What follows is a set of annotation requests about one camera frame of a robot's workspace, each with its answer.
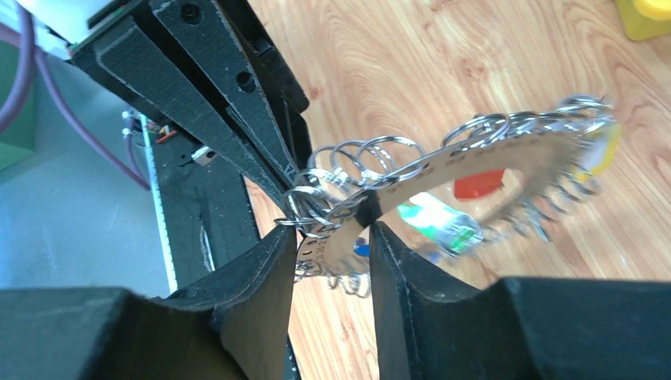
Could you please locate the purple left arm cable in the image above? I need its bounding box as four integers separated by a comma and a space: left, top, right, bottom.
0, 2, 153, 191

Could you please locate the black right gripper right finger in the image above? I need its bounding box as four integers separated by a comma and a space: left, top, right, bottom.
370, 222, 670, 379

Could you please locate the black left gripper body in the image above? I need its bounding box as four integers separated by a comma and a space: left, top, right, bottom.
70, 1, 309, 113

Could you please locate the red key tag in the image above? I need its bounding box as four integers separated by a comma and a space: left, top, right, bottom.
453, 169, 506, 200

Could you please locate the blue key tag inside ring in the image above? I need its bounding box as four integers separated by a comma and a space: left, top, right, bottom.
353, 237, 370, 257

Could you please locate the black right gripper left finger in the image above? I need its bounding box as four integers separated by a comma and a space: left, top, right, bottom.
1, 226, 297, 379

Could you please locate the yellow key tag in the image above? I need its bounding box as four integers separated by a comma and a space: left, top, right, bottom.
571, 123, 622, 183

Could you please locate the yellow plastic fruit tray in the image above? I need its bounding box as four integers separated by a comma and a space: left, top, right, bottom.
615, 0, 670, 41

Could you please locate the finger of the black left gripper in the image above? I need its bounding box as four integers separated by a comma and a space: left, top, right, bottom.
94, 23, 284, 203
150, 1, 299, 176

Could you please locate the green key tag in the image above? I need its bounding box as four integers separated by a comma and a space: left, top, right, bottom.
396, 192, 483, 258

